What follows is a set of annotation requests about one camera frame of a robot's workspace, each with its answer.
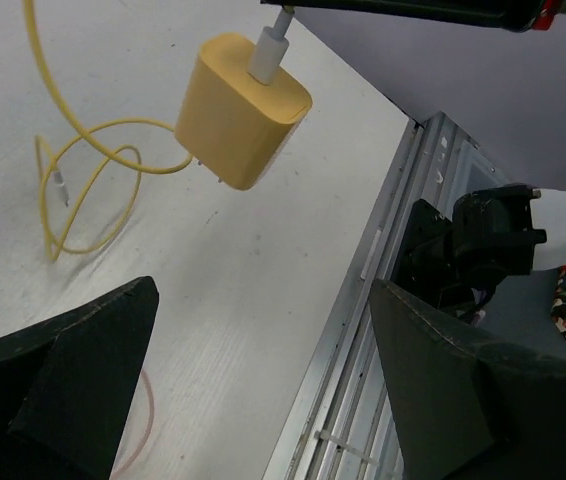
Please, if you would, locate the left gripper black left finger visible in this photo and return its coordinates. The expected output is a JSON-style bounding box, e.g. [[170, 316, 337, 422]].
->
[[0, 276, 159, 479]]

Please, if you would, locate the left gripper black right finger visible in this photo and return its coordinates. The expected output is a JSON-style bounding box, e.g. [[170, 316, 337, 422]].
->
[[386, 301, 566, 479]]

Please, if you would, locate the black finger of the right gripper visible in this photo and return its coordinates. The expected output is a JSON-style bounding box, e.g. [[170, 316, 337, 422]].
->
[[263, 0, 548, 31]]

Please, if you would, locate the pink charger cable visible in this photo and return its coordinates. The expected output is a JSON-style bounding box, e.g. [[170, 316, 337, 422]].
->
[[110, 369, 156, 480]]

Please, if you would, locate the yellow thin cable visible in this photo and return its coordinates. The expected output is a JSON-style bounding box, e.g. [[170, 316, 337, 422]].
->
[[23, 0, 294, 262]]

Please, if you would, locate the yellow charger plug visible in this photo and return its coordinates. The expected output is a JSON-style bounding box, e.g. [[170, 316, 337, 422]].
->
[[175, 33, 313, 191]]

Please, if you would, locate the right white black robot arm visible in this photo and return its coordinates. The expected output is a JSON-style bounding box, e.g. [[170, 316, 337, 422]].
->
[[304, 1, 566, 276]]

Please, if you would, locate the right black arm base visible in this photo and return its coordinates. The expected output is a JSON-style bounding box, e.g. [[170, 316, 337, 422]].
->
[[391, 199, 493, 325]]

